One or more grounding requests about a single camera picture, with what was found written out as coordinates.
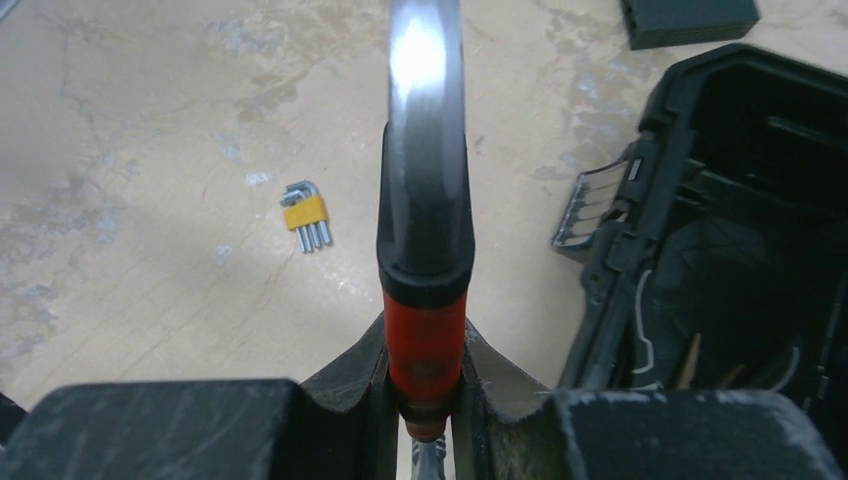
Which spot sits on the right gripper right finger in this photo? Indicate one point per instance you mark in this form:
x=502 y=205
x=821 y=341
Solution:
x=509 y=426

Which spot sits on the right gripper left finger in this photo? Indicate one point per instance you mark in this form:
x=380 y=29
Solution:
x=334 y=425

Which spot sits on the adjustable wrench red handle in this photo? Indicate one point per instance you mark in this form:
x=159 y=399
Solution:
x=425 y=240

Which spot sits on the black tool box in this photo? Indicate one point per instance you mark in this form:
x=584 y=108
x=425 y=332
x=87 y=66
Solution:
x=734 y=195

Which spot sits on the black flat tray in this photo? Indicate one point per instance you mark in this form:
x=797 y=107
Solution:
x=654 y=24

